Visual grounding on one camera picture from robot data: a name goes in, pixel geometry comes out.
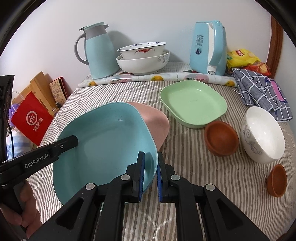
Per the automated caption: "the blue patterned porcelain bowl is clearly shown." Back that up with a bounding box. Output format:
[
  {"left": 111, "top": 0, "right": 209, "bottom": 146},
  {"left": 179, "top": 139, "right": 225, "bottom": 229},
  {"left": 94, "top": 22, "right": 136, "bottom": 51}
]
[{"left": 117, "top": 41, "right": 166, "bottom": 60}]

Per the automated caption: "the light blue thermos jug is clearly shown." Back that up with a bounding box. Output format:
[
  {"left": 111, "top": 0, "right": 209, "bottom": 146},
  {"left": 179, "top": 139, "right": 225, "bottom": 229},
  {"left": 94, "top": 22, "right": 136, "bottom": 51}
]
[{"left": 74, "top": 22, "right": 119, "bottom": 79}]

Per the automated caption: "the brown small bowl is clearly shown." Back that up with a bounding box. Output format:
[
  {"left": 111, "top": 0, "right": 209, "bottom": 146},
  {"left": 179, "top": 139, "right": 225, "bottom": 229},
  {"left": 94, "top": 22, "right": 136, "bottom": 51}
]
[
  {"left": 266, "top": 164, "right": 287, "bottom": 197},
  {"left": 204, "top": 120, "right": 239, "bottom": 157}
]

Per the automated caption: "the patterned gift box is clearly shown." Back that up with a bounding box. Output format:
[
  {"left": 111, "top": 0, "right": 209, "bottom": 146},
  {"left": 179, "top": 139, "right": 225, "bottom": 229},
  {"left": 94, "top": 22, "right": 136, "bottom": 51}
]
[{"left": 49, "top": 76, "right": 70, "bottom": 106}]

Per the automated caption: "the grey checked folded cloth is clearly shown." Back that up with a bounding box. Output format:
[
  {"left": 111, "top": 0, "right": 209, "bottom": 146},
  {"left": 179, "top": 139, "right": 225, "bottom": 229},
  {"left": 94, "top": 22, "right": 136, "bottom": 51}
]
[{"left": 233, "top": 68, "right": 293, "bottom": 122}]

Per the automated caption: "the red paper bag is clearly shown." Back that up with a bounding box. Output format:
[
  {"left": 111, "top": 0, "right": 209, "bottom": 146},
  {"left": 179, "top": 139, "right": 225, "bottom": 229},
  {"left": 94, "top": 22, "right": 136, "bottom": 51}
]
[{"left": 11, "top": 92, "right": 53, "bottom": 146}]

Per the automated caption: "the brown cardboard box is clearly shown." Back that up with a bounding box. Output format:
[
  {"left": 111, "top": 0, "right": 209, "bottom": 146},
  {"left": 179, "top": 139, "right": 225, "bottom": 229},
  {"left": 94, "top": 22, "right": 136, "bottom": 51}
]
[{"left": 12, "top": 71, "right": 56, "bottom": 116}]

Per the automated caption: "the brown wooden door frame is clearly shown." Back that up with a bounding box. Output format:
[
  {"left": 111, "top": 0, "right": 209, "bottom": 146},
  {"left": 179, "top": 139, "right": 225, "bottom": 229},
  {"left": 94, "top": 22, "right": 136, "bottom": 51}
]
[{"left": 266, "top": 16, "right": 283, "bottom": 78}]

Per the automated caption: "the pink square plate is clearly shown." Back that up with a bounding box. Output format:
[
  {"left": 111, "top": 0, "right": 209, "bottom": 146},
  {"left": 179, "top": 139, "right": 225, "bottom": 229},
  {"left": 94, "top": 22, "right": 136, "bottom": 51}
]
[{"left": 128, "top": 102, "right": 170, "bottom": 151}]

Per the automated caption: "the yellow chips bag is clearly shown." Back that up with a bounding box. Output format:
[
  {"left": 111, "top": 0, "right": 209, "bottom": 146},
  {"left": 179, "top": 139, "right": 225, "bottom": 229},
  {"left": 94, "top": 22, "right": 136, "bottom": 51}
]
[{"left": 226, "top": 49, "right": 261, "bottom": 69}]

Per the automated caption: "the large white porcelain bowl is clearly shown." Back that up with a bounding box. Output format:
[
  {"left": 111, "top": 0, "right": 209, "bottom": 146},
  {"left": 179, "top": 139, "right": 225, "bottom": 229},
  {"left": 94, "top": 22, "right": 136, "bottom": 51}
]
[{"left": 116, "top": 50, "right": 170, "bottom": 75}]

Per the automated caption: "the green square plate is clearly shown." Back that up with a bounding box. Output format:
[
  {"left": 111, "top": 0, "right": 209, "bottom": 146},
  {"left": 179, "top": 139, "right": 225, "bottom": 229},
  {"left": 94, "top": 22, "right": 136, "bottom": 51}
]
[{"left": 159, "top": 80, "right": 228, "bottom": 129}]

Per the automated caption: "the white ceramic bowl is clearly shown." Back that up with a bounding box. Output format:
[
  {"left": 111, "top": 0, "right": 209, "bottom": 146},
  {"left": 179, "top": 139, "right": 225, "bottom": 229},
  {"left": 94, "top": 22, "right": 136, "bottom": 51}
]
[{"left": 240, "top": 106, "right": 285, "bottom": 164}]

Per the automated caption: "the orange snack bag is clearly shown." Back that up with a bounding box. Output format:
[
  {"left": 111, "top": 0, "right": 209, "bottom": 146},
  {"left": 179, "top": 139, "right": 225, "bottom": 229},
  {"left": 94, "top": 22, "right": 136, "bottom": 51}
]
[{"left": 243, "top": 61, "right": 271, "bottom": 76}]

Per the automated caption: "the fruit print rolled mat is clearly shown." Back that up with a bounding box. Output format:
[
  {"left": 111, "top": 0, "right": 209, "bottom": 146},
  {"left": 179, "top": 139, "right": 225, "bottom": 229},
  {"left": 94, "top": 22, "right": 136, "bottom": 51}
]
[{"left": 78, "top": 72, "right": 237, "bottom": 88}]

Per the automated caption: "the blue square plate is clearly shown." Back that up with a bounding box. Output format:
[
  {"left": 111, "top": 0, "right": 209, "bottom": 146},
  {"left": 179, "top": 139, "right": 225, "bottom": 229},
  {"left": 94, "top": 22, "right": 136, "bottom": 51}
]
[{"left": 53, "top": 102, "right": 158, "bottom": 204}]

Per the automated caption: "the light blue electric kettle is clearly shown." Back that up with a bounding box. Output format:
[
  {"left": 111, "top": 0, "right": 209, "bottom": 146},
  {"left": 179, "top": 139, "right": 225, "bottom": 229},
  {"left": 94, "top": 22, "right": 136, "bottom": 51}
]
[{"left": 189, "top": 21, "right": 227, "bottom": 76}]

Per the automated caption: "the person's left hand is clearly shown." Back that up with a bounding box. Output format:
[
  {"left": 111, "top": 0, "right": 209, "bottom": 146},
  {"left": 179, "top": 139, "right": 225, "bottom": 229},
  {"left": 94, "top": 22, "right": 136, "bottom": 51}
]
[{"left": 1, "top": 180, "right": 42, "bottom": 238}]

